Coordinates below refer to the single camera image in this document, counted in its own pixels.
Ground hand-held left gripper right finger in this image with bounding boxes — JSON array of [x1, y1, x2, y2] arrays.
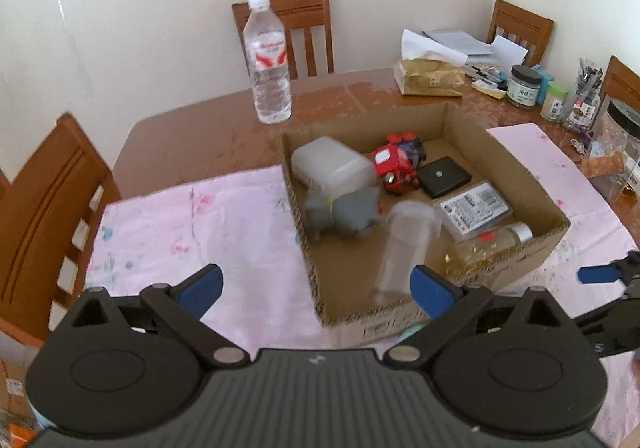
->
[[384, 264, 572, 370]]

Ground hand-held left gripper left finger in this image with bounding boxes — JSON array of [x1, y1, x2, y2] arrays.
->
[[70, 264, 248, 370]]

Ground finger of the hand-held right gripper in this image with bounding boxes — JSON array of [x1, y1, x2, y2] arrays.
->
[[575, 295, 640, 360], [576, 251, 640, 300]]

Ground clear plastic cup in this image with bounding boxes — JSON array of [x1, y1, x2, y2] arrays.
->
[[375, 201, 442, 306]]

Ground glass bottle with silver cap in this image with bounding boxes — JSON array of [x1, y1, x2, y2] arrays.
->
[[442, 222, 535, 279]]

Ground brown cardboard box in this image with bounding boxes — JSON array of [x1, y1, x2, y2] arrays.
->
[[278, 101, 572, 346]]

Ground small black box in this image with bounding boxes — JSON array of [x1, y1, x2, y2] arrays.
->
[[416, 157, 472, 199]]

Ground grey cat toy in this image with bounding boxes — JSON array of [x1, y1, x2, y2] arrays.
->
[[302, 185, 383, 241]]

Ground red toy fire truck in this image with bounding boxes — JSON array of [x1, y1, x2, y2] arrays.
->
[[371, 144, 421, 196]]

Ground pink floral tablecloth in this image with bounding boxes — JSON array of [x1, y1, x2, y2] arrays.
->
[[47, 122, 640, 448]]

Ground large clear jar black lid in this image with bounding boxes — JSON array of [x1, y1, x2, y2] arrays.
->
[[582, 99, 640, 201]]

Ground black red fidget cube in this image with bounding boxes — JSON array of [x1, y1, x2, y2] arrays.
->
[[385, 129, 426, 164]]

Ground white plastic container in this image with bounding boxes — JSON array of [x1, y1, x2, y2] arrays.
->
[[291, 137, 376, 191]]

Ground clear pen holder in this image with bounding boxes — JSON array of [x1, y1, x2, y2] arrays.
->
[[562, 57, 603, 134]]

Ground wooden chair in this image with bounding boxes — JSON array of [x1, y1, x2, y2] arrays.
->
[[487, 0, 555, 68], [597, 55, 640, 104], [231, 0, 335, 80], [0, 112, 122, 344]]

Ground small jar with green lid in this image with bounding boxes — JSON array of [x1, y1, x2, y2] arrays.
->
[[541, 81, 568, 123]]

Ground glass jar with dark lid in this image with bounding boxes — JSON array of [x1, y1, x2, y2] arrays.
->
[[506, 64, 543, 106]]

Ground yellow notepad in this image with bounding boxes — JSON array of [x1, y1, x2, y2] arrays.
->
[[471, 78, 506, 99]]

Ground brown tissue pack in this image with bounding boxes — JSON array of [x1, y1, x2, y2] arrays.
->
[[393, 29, 468, 96]]

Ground cardboard boxes on floor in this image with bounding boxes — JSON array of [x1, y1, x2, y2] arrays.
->
[[0, 328, 46, 448]]

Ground clear plastic water bottle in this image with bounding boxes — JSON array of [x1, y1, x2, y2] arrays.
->
[[243, 0, 292, 125]]

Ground stack of papers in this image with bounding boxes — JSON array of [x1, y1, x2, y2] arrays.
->
[[422, 30, 528, 65]]

